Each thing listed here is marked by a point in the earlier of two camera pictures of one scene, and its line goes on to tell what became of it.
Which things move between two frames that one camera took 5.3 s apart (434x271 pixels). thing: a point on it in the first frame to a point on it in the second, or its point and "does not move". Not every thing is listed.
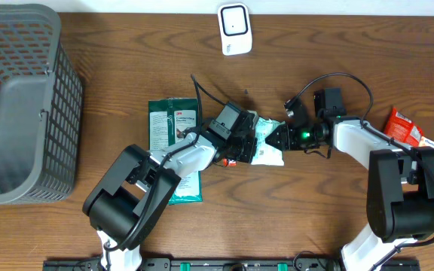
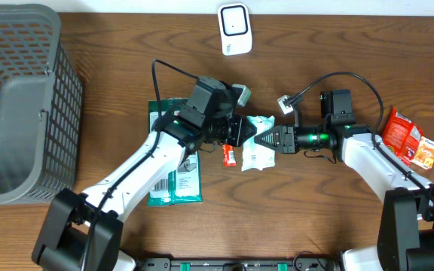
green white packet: x=169 y=120 does not move
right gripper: x=286 y=140 does not move
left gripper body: x=236 y=151 to x=219 y=132
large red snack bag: x=402 y=129 does not move
